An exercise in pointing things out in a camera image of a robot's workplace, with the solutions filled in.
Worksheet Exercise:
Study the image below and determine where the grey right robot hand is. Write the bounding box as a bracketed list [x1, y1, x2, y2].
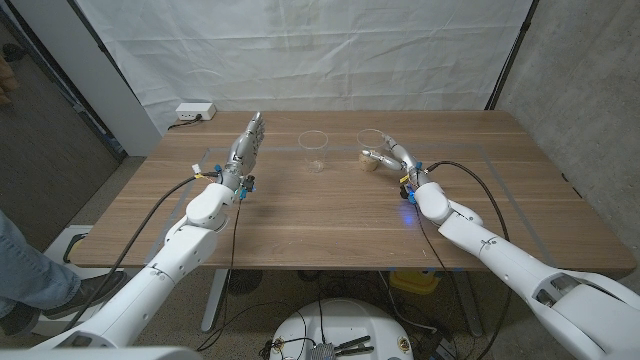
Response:
[360, 133, 432, 189]

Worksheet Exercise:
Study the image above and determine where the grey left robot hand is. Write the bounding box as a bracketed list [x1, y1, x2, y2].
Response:
[219, 110, 266, 194]

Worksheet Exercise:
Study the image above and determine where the clear plastic cup green print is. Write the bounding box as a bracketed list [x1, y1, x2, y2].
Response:
[356, 128, 389, 173]

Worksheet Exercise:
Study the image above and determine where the black tool on robot base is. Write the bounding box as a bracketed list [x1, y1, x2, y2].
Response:
[334, 335, 375, 357]

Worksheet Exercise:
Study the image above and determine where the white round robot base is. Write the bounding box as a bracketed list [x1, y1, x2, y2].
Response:
[269, 298, 415, 360]

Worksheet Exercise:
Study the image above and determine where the grey box on robot base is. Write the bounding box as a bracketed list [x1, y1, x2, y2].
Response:
[310, 342, 336, 360]

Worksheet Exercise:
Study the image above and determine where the white power strip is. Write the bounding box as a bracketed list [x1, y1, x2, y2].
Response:
[175, 102, 217, 122]

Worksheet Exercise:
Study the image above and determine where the yellow object under table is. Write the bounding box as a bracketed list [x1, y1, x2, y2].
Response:
[388, 268, 442, 295]

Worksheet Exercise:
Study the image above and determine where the white backdrop sheet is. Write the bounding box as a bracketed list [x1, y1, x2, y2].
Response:
[74, 0, 534, 134]

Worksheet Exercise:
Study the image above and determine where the black round floor fan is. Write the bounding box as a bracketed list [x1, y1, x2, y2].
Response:
[224, 268, 264, 296]

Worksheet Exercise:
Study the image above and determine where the white table leg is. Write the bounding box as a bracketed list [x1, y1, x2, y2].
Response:
[452, 269, 485, 337]
[200, 268, 230, 334]

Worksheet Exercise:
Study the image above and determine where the black backdrop stand pole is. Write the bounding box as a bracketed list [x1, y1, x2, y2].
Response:
[484, 0, 541, 111]
[67, 0, 139, 99]

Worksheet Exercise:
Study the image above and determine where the black shoe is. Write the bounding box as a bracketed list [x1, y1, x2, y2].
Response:
[42, 270, 129, 321]

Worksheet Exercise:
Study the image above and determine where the person leg and shoe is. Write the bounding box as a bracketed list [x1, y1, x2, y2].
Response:
[37, 224, 126, 337]

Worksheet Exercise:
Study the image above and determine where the person's leg in blue jeans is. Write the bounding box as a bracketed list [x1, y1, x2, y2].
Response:
[0, 209, 82, 319]

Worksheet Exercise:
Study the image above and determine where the black power strip cord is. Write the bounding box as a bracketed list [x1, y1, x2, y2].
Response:
[167, 115, 204, 131]

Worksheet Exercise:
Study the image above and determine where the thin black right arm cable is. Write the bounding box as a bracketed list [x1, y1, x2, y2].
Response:
[412, 202, 464, 360]

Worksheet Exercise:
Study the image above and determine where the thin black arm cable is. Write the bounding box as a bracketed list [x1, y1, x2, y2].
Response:
[197, 199, 244, 351]
[412, 202, 464, 360]

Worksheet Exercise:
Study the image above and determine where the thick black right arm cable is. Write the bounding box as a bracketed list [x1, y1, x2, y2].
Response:
[424, 159, 514, 360]

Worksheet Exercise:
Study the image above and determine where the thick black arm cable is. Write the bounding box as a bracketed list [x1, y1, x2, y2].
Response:
[62, 171, 221, 331]
[424, 159, 514, 360]

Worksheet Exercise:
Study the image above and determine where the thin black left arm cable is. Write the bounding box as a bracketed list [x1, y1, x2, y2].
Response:
[197, 199, 244, 351]

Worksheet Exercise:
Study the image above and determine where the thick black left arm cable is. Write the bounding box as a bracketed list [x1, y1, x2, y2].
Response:
[62, 171, 221, 331]

